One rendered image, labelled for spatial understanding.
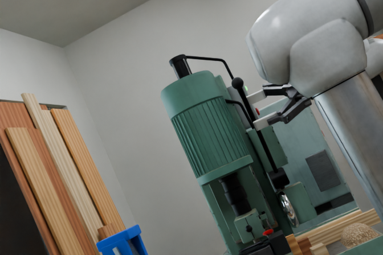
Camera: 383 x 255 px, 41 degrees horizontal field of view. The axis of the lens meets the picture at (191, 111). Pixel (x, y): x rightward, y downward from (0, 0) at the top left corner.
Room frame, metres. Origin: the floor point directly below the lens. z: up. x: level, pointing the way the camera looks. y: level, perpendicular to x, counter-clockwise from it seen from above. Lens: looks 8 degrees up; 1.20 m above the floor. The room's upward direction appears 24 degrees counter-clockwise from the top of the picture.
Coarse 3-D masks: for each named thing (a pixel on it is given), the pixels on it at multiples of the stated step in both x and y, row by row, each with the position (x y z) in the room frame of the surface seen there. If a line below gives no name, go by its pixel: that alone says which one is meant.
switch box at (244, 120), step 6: (228, 90) 1.79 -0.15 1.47; (234, 90) 1.79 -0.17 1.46; (246, 90) 1.79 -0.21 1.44; (234, 96) 1.79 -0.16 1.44; (240, 96) 1.79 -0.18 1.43; (246, 96) 1.78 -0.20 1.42; (240, 108) 1.79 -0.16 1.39; (252, 108) 1.78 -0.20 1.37; (240, 114) 1.79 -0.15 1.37; (246, 120) 1.79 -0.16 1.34; (246, 126) 1.79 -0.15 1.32
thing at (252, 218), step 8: (240, 216) 1.54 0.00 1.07; (248, 216) 1.48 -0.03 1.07; (256, 216) 1.47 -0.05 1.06; (240, 224) 1.48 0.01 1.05; (248, 224) 1.48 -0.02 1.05; (256, 224) 1.48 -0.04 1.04; (240, 232) 1.48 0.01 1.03; (248, 232) 1.48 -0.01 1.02; (256, 232) 1.48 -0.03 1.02; (248, 240) 1.48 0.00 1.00; (256, 240) 1.52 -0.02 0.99
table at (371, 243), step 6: (372, 228) 1.47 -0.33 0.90; (372, 240) 1.34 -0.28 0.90; (378, 240) 1.34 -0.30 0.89; (330, 246) 1.47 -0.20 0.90; (336, 246) 1.44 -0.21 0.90; (342, 246) 1.41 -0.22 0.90; (354, 246) 1.35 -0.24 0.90; (360, 246) 1.34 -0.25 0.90; (366, 246) 1.34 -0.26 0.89; (372, 246) 1.34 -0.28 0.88; (378, 246) 1.34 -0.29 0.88; (330, 252) 1.40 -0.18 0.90; (336, 252) 1.37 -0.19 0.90; (342, 252) 1.35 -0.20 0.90; (348, 252) 1.35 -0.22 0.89; (354, 252) 1.35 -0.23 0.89; (360, 252) 1.35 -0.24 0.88; (366, 252) 1.34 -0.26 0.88; (372, 252) 1.34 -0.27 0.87; (378, 252) 1.34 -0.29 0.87
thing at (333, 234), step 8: (360, 216) 1.50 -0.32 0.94; (368, 216) 1.49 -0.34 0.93; (376, 216) 1.49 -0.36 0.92; (336, 224) 1.52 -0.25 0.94; (344, 224) 1.50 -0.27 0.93; (368, 224) 1.49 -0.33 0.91; (320, 232) 1.50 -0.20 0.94; (328, 232) 1.50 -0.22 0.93; (336, 232) 1.50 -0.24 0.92; (312, 240) 1.51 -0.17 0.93; (320, 240) 1.50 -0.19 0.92; (328, 240) 1.50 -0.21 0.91; (336, 240) 1.50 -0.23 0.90
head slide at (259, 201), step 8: (248, 168) 1.61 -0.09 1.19; (240, 176) 1.61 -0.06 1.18; (248, 176) 1.61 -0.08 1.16; (216, 184) 1.61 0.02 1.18; (248, 184) 1.61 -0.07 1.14; (256, 184) 1.61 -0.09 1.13; (216, 192) 1.62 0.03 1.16; (224, 192) 1.61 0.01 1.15; (248, 192) 1.61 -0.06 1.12; (256, 192) 1.61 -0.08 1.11; (216, 200) 1.62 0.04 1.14; (224, 200) 1.61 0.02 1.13; (248, 200) 1.61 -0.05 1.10; (256, 200) 1.61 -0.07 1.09; (264, 200) 1.61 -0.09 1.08; (224, 208) 1.62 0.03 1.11; (232, 208) 1.61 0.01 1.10; (256, 208) 1.61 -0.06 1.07; (264, 208) 1.61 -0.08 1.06; (224, 216) 1.62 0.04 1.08; (232, 216) 1.61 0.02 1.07; (232, 224) 1.62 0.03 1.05; (264, 224) 1.61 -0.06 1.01; (272, 224) 1.61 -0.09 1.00; (232, 232) 1.62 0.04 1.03
